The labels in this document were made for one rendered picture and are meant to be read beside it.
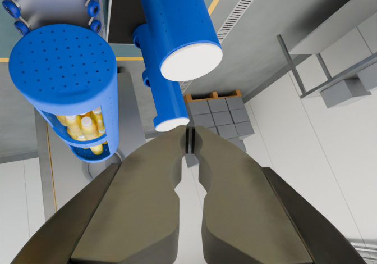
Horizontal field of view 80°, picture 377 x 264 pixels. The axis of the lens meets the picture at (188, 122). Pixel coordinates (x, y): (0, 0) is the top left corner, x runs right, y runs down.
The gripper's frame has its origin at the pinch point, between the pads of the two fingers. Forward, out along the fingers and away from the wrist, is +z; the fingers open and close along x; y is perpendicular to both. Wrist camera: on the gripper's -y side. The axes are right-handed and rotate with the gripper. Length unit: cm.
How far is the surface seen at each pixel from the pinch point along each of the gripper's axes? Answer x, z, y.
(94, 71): -28, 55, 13
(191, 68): 2, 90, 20
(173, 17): -6, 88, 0
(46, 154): -90, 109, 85
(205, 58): 8, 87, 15
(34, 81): -42, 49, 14
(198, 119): 23, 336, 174
